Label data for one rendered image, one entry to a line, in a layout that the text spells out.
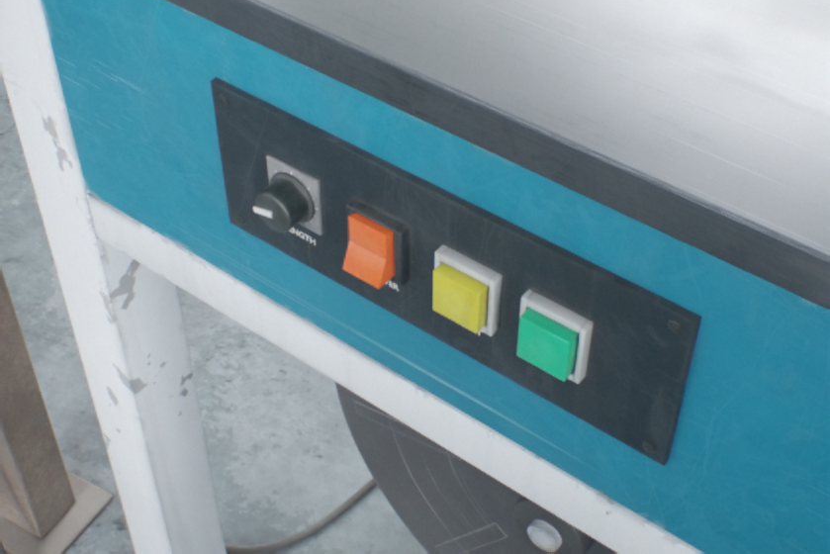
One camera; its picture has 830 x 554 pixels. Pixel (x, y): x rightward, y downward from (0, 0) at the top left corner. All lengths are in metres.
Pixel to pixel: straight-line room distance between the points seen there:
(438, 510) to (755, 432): 0.57
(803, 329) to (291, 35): 0.24
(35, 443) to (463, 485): 0.40
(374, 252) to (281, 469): 0.74
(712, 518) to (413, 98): 0.22
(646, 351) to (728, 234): 0.08
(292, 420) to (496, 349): 0.77
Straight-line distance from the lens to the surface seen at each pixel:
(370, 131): 0.53
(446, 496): 1.02
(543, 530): 0.89
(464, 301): 0.52
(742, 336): 0.47
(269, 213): 0.57
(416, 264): 0.55
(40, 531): 1.25
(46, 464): 1.20
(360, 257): 0.55
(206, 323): 1.41
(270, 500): 1.25
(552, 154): 0.46
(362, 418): 1.02
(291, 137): 0.56
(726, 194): 0.44
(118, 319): 0.82
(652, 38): 0.51
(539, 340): 0.51
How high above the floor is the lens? 1.02
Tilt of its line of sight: 43 degrees down
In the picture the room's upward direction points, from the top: straight up
